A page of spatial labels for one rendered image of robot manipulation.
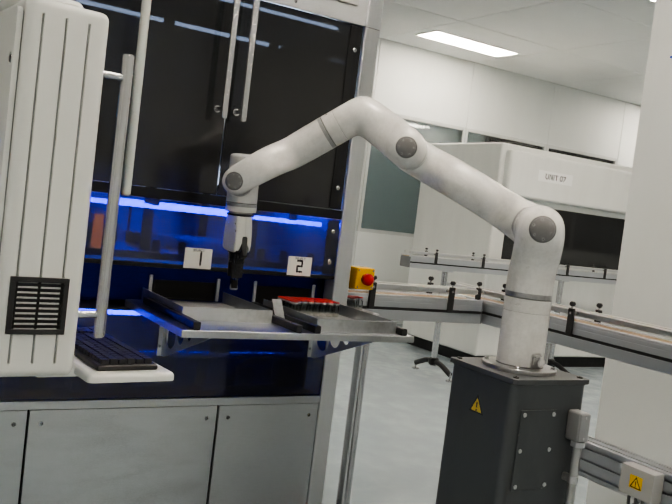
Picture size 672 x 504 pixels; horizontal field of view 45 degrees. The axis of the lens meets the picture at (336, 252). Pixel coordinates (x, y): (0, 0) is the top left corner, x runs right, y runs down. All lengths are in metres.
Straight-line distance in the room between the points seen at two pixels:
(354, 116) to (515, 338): 0.70
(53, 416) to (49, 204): 0.83
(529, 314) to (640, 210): 1.47
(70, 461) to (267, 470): 0.62
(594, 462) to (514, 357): 0.84
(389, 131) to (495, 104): 7.12
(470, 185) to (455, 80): 6.75
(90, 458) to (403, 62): 6.56
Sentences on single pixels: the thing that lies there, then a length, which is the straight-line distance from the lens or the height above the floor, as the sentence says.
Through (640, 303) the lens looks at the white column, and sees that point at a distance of 3.46.
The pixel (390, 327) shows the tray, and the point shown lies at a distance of 2.30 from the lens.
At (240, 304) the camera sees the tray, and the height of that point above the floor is 0.90.
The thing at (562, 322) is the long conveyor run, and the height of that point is 0.92.
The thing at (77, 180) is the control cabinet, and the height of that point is 1.21.
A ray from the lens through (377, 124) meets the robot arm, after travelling 2.10.
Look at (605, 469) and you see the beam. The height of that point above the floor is 0.49.
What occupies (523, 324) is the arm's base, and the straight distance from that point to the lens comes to 2.10.
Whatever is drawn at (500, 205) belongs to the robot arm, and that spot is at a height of 1.27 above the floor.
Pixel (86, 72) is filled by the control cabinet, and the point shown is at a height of 1.42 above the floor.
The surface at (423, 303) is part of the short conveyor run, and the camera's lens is 2.97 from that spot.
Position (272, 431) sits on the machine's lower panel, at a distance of 2.63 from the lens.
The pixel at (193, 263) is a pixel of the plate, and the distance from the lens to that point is 2.40.
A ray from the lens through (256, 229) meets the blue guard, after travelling 2.47.
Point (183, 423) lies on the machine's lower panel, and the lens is 2.49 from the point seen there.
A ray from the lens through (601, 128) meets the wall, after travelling 10.36.
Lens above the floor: 1.21
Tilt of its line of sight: 3 degrees down
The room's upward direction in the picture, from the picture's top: 7 degrees clockwise
